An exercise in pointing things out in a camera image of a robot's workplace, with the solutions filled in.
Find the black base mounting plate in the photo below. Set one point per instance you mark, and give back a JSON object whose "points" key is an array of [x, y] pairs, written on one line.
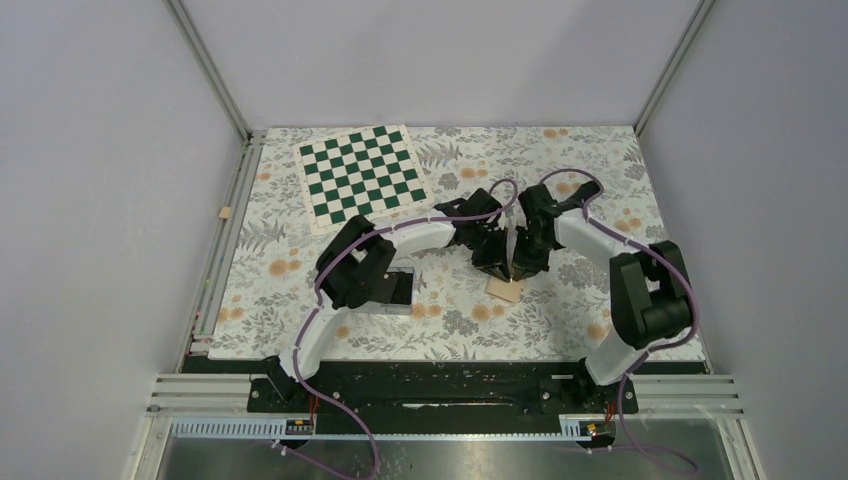
{"points": [[408, 397]]}

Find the aluminium frame rail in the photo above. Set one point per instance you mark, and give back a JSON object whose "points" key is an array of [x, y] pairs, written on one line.
{"points": [[194, 359]]}

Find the green white checkerboard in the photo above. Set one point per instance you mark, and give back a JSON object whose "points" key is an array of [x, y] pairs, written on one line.
{"points": [[372, 171]]}

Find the clear plastic card box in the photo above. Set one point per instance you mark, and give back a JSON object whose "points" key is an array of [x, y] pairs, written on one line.
{"points": [[373, 307]]}

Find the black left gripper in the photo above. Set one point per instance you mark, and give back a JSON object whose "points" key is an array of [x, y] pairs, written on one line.
{"points": [[496, 262]]}

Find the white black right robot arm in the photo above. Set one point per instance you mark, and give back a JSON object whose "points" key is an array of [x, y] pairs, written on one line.
{"points": [[650, 296]]}

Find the beige leather card holder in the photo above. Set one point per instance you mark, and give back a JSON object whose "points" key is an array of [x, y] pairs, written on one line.
{"points": [[507, 291]]}

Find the floral patterned table mat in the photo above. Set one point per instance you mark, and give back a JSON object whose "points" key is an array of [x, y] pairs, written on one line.
{"points": [[562, 313]]}

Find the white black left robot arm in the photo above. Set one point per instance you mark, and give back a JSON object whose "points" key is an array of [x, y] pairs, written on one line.
{"points": [[353, 270]]}

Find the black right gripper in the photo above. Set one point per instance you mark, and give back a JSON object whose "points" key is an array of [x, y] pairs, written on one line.
{"points": [[523, 265]]}

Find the stack of credit cards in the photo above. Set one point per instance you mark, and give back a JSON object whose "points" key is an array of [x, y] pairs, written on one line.
{"points": [[396, 288]]}

